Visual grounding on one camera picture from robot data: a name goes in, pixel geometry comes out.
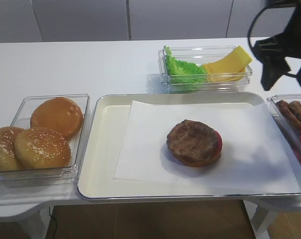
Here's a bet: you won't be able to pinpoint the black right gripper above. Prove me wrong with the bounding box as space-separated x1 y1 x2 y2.
254 0 301 91

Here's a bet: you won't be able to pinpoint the clear lettuce cheese container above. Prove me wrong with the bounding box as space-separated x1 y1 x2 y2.
158 45 252 93

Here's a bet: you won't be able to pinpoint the green lettuce leaves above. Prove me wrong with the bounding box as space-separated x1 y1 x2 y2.
163 46 208 84

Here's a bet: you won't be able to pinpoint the clear patty tomato container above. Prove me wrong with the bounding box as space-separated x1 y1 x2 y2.
267 94 301 166

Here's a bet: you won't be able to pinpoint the yellow cheese slices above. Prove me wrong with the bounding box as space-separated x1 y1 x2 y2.
203 46 252 83

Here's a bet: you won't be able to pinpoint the white paper sheet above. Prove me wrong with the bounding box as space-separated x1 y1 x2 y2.
114 102 301 194

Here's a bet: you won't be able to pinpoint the red tomato slice on bun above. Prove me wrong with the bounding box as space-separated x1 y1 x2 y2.
214 131 223 159

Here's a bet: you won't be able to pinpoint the white serving tray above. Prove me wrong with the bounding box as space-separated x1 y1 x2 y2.
78 92 301 202

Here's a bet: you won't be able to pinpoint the bottom bun on tray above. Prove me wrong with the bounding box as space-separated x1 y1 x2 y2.
169 149 221 167

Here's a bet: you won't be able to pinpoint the plain brown bun half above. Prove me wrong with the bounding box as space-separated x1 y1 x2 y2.
30 97 84 140

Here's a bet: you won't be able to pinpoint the clear bun container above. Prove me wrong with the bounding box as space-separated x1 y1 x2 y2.
0 94 91 188

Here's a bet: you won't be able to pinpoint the right sesame bun top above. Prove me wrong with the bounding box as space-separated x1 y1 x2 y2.
14 127 71 169

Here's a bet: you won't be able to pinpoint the sesame bun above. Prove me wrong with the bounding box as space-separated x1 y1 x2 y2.
14 127 71 169
0 126 24 172

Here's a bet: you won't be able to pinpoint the left sesame bun top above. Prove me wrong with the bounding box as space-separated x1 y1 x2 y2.
0 126 24 172

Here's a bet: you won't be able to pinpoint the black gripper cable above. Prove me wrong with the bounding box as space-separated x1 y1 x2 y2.
247 0 275 54

